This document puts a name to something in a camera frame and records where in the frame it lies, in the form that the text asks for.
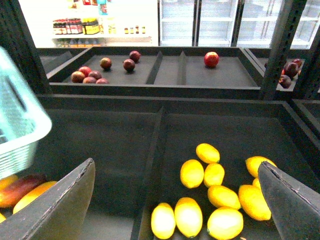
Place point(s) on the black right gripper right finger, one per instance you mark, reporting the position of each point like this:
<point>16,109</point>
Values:
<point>295,207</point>

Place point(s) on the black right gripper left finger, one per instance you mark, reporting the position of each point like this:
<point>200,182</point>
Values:
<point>57,214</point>

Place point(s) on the yellow lemon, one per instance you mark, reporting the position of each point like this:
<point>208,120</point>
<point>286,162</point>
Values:
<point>191,174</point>
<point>225,223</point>
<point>188,217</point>
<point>214,174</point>
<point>253,202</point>
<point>221,196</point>
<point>207,153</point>
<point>163,221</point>
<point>253,163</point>
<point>256,183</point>

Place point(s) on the light blue plastic basket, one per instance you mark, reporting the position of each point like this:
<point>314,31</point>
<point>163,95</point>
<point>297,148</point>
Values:
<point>23,120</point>

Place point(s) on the red yellow mango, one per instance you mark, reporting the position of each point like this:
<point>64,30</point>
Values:
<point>11,194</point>

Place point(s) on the black lower fruit tray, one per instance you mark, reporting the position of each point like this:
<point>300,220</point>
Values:
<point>138,145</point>

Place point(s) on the black fruit tray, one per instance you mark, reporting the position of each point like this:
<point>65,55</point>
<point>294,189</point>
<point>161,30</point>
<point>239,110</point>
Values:
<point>164,72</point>
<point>138,145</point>

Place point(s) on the dark red fruit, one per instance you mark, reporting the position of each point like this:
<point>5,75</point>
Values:
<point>290,69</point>
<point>285,81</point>
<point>298,61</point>

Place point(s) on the black upper fruit tray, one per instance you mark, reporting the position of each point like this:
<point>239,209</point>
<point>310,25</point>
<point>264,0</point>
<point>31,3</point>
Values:
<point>164,72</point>

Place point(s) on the red apple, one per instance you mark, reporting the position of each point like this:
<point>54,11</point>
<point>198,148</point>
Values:
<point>211,59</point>

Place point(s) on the white goods shelf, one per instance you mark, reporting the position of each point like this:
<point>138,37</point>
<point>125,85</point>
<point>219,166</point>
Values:
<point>85,23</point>

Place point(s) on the glass door fridge row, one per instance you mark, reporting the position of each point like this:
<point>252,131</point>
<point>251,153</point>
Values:
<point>218,23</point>

